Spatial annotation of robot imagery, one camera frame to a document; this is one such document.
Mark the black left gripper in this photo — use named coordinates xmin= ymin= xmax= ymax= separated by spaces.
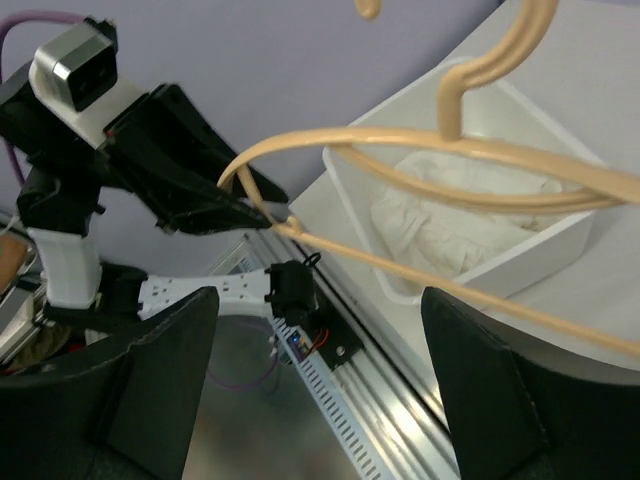
xmin=103 ymin=84 xmax=289 ymax=235

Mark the white slotted cable duct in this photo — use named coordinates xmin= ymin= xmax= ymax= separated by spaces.
xmin=272 ymin=319 xmax=456 ymax=480

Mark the white skirt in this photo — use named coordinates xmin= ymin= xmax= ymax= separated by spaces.
xmin=370 ymin=151 xmax=575 ymax=279

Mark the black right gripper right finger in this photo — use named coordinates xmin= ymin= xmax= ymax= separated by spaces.
xmin=421 ymin=287 xmax=639 ymax=479

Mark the aluminium mounting rail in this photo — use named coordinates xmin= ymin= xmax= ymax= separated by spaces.
xmin=239 ymin=229 xmax=451 ymax=441

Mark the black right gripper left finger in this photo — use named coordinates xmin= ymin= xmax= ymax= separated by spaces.
xmin=1 ymin=287 xmax=219 ymax=479

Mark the beige wooden hanger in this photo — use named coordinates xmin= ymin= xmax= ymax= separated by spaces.
xmin=217 ymin=0 xmax=640 ymax=360

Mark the white plastic basket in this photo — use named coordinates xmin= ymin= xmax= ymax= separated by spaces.
xmin=323 ymin=80 xmax=597 ymax=297

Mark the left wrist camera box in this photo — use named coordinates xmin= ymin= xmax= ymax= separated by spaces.
xmin=29 ymin=17 xmax=143 ymax=148

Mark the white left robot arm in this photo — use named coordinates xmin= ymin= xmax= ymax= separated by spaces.
xmin=1 ymin=63 xmax=318 ymax=333

